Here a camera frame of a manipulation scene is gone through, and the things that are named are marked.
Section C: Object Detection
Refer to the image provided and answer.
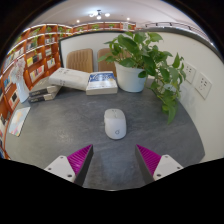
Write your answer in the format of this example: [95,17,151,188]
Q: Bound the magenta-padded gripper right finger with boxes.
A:
[134,143,185,185]

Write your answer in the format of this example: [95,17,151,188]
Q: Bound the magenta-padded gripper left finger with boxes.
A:
[43,143,95,187]

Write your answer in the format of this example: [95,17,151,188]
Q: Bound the white computer mouse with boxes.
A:
[103,108,128,141]

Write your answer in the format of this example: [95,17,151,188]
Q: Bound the dark navy hardcover book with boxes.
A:
[28,77,63,99]
[28,91,58,104]

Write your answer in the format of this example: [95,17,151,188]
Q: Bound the white pitcher vase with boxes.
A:
[14,79,30,104]

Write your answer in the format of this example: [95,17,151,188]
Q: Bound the thick white book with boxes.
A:
[48,67,92,92]

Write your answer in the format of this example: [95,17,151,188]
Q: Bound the blue and white book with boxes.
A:
[85,71,119,96]

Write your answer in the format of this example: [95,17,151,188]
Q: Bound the green plant in white pot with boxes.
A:
[97,30,186,125]

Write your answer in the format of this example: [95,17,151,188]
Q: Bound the tan upholstered chair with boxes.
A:
[65,48,94,74]
[97,47,118,78]

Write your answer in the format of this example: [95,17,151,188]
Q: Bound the orange wooden bookshelf unit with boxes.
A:
[0,21,138,160]

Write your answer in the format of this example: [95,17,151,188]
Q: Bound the ceiling lights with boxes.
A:
[88,9,112,20]

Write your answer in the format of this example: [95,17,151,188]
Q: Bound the white wall socket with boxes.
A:
[194,72,213,100]
[184,61,198,84]

